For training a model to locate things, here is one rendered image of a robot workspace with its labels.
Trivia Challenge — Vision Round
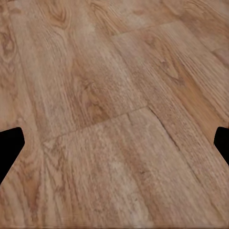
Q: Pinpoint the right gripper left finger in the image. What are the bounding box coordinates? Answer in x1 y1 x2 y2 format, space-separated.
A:
0 127 25 184

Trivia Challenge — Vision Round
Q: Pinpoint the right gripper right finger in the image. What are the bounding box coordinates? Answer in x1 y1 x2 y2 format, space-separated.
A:
214 127 229 165

